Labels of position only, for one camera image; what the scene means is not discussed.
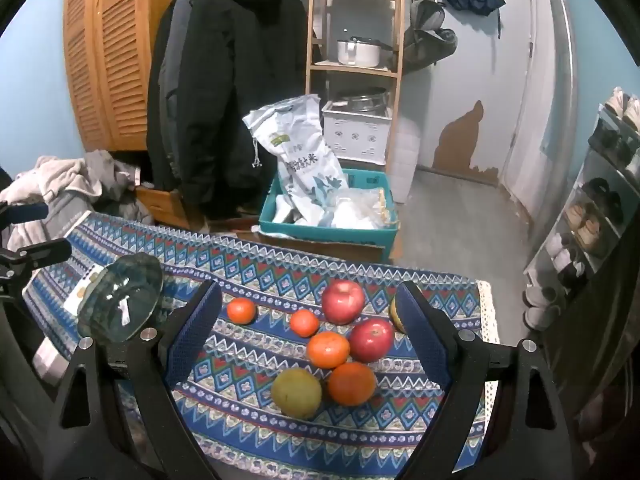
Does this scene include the orange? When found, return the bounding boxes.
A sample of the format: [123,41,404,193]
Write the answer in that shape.
[327,361,377,407]
[306,331,351,370]

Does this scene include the scalloped glass bowl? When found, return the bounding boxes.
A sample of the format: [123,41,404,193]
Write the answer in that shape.
[76,253,165,345]

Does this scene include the collection of shoes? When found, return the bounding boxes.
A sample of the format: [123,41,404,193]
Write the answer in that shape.
[524,87,640,330]

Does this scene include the wooden crate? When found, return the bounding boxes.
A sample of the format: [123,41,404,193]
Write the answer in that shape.
[135,185,206,231]

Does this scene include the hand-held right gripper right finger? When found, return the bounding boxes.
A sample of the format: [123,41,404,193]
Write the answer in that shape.
[395,281,596,480]

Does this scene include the white flat device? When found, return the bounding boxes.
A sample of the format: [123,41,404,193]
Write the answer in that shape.
[33,271,103,381]

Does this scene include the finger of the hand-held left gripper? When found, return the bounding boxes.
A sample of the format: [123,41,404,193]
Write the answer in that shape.
[0,201,49,226]
[0,238,73,301]

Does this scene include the white cooking pot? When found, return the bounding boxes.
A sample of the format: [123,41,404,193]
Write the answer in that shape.
[336,36,393,68]

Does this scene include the white plastic basket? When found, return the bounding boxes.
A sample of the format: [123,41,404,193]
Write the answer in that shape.
[321,101,392,165]

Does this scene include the wooden louvered wardrobe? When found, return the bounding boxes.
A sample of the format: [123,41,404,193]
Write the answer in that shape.
[62,0,201,153]

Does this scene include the shoe rack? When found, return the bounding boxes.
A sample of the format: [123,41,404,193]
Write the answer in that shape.
[522,87,640,331]

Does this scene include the grey garment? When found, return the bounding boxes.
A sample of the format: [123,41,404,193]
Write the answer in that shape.
[85,150,156,226]

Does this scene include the small tangerine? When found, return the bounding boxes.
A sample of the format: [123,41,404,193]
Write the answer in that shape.
[227,297,258,325]
[290,308,321,338]

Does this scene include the green pear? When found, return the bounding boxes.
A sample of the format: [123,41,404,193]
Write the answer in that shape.
[388,294,408,335]
[271,367,323,420]

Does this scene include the grey bedding cloth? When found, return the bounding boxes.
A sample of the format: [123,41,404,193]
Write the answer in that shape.
[10,192,98,253]

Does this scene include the wooden shelf rack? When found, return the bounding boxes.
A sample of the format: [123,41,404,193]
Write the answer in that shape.
[305,0,406,166]

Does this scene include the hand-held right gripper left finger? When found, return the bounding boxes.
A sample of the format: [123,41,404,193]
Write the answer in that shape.
[30,280,223,480]

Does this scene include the white rice bag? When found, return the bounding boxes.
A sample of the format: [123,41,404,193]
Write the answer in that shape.
[242,94,351,223]

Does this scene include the steel pot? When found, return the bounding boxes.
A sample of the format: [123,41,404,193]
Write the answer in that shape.
[334,87,391,113]

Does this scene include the red apple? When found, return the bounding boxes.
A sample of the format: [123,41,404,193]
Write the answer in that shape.
[321,279,366,325]
[348,318,395,364]

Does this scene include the white door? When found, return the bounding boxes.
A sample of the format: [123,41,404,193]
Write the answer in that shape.
[502,0,576,211]

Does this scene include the white fleece garment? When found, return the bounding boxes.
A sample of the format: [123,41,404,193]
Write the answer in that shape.
[0,156,101,211]

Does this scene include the grey hanging bag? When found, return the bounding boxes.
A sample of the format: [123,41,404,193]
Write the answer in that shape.
[402,0,458,68]

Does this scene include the black jacket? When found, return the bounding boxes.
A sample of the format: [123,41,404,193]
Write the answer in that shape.
[146,0,308,221]

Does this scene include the clear plastic bags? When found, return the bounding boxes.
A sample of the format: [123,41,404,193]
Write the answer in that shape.
[320,187,396,231]

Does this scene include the teal plastic crate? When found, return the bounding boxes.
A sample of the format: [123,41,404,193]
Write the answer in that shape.
[258,169,401,251]

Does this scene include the flat cardboard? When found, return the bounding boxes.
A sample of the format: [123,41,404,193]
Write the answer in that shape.
[235,230,396,263]

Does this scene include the blue patterned tablecloth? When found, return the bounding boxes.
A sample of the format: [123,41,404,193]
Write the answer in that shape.
[22,212,501,480]

